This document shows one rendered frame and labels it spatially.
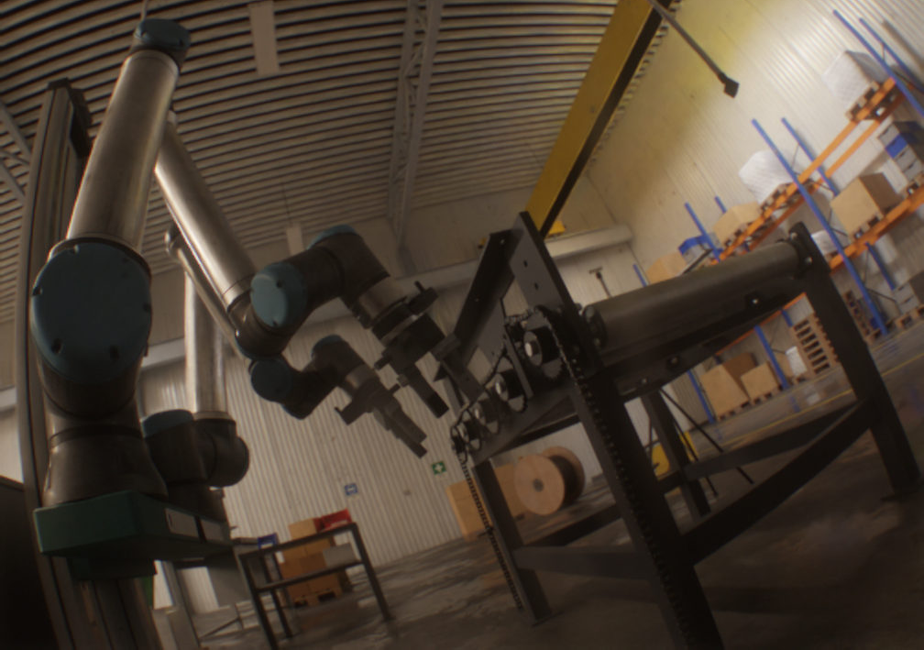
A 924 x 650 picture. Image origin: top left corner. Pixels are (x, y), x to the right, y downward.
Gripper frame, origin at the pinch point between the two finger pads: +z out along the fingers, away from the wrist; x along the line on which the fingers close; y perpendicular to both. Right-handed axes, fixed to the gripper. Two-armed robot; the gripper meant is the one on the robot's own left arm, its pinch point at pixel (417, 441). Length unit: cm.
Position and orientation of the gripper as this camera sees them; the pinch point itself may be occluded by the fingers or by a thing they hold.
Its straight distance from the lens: 118.7
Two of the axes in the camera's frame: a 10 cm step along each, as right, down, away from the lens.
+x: -0.5, 5.1, 8.6
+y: 7.0, -5.9, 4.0
